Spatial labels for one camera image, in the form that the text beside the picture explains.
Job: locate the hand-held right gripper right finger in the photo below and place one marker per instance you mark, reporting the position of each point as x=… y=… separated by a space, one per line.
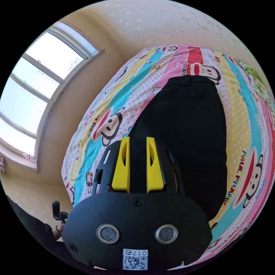
x=155 y=174

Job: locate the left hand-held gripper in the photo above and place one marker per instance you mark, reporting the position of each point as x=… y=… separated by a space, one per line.
x=63 y=215

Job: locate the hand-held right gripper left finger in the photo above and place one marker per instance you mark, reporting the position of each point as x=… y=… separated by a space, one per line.
x=120 y=171

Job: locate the black pants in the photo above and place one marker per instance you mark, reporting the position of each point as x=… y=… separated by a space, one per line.
x=184 y=133

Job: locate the person's left forearm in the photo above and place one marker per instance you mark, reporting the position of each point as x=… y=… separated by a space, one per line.
x=57 y=234

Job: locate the person's left hand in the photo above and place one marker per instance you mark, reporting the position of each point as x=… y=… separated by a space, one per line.
x=62 y=226

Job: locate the person's body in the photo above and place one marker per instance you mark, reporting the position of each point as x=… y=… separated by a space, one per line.
x=28 y=232

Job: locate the clear plastic bottle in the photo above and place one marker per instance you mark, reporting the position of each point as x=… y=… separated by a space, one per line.
x=30 y=157

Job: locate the bed with cartoon printed sheet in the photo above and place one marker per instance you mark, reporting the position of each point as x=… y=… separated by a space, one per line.
x=240 y=137

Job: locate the green floral blanket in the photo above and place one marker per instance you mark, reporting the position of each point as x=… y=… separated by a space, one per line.
x=256 y=79

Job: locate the window with white frame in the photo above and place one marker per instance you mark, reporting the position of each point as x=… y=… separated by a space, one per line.
x=32 y=90

